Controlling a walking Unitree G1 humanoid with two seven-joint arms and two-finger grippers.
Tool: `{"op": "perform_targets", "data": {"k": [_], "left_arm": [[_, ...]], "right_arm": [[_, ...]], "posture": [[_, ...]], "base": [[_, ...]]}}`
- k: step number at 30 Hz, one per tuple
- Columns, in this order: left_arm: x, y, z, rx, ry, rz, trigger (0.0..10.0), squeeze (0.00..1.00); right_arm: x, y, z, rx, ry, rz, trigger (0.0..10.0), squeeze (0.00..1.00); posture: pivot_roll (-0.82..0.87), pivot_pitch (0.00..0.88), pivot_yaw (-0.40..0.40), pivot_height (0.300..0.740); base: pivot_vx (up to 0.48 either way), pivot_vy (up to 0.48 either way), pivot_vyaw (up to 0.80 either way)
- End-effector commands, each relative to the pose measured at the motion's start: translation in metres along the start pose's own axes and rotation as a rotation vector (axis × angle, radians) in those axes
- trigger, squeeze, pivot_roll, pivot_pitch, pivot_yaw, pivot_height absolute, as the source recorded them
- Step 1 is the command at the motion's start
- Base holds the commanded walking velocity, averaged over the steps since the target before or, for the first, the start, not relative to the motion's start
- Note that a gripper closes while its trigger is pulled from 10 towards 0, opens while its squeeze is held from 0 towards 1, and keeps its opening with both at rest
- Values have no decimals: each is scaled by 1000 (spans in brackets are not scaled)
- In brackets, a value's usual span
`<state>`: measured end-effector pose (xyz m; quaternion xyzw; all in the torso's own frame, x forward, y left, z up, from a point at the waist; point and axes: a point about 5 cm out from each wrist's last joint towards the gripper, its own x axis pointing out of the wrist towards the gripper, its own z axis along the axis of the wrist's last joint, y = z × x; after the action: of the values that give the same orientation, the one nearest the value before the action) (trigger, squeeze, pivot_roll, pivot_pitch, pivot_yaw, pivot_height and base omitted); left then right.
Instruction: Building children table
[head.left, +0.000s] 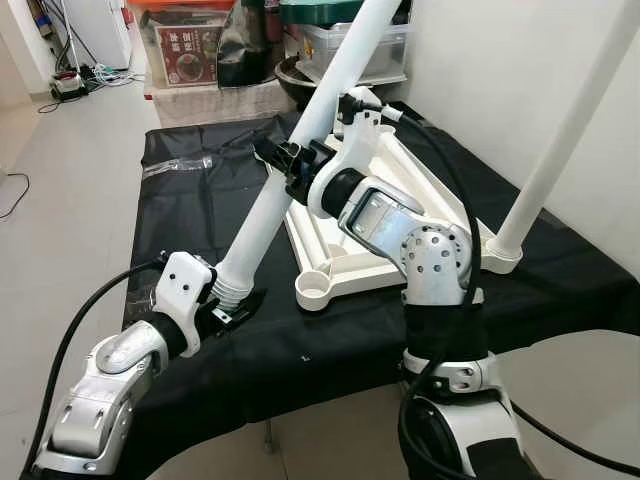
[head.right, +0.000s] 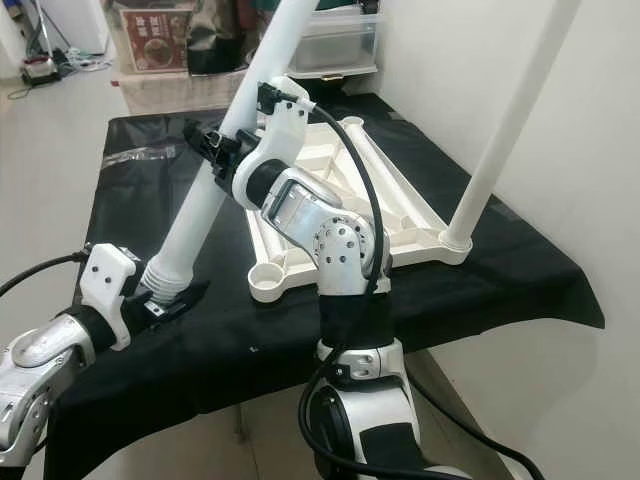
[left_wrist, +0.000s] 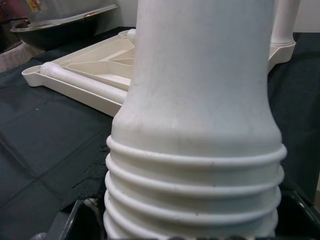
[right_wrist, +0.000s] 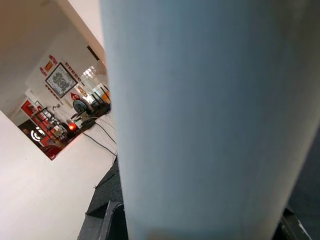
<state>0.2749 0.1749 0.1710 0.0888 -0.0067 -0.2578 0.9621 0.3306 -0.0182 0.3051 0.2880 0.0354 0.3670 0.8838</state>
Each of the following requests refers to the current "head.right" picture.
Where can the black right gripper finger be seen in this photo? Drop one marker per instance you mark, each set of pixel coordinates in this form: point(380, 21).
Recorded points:
point(203, 138)

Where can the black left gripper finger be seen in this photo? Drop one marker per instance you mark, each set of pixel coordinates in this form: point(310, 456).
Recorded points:
point(185, 298)

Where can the white plastic table leg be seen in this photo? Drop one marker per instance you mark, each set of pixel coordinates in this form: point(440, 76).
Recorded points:
point(510, 125)
point(250, 100)

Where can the pink patterned cloth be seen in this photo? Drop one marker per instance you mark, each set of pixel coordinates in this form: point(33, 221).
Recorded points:
point(170, 92)

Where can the long clear tape strip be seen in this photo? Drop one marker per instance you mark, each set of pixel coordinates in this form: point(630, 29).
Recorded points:
point(145, 155)

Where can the black tablecloth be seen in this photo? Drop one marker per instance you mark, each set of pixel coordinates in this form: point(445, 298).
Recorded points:
point(130, 230)

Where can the dark plastic bag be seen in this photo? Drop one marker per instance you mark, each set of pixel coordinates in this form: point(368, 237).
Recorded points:
point(215, 40)

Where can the red printed carton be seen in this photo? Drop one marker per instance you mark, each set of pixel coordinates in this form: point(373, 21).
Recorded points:
point(152, 40)

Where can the black round basin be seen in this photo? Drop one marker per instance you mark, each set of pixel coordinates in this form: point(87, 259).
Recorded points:
point(345, 85)

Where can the clear plastic storage box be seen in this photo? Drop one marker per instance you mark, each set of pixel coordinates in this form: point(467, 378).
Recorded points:
point(345, 45)

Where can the small black white appliance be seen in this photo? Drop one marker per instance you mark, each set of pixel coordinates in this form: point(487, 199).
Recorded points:
point(40, 70)

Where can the dark green round lid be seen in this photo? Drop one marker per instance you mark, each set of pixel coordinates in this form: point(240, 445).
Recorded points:
point(345, 5)

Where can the white plastic table top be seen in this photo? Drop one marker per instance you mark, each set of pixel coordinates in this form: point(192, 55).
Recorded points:
point(420, 210)

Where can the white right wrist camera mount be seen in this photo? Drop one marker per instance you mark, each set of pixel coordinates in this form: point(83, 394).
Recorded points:
point(280, 130)

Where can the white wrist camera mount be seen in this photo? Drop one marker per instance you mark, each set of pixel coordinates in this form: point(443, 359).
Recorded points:
point(105, 280)
point(280, 130)

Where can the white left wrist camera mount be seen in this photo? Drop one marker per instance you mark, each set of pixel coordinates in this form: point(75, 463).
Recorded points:
point(105, 280)

